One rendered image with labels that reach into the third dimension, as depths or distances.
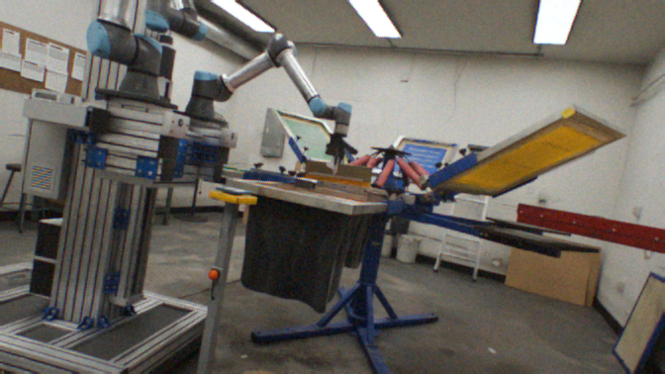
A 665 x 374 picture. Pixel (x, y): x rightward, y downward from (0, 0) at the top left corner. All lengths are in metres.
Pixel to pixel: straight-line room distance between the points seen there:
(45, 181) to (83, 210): 0.20
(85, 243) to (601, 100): 5.82
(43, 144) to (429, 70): 5.31
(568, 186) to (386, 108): 2.66
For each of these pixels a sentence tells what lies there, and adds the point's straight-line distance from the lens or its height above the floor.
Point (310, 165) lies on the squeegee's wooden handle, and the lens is 2.22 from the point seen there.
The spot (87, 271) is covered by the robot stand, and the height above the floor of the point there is 0.47.
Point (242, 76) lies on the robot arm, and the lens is 2.37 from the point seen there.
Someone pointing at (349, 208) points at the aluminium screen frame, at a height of 0.98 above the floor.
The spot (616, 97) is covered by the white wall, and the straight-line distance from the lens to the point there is 6.48.
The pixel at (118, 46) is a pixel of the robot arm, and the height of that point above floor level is 1.41.
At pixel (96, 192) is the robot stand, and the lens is 2.16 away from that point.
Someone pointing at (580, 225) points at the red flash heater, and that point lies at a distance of 2.08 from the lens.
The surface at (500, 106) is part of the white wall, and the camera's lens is 6.36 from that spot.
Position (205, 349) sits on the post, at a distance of 1.78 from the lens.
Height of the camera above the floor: 1.11
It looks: 3 degrees down
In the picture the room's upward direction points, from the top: 10 degrees clockwise
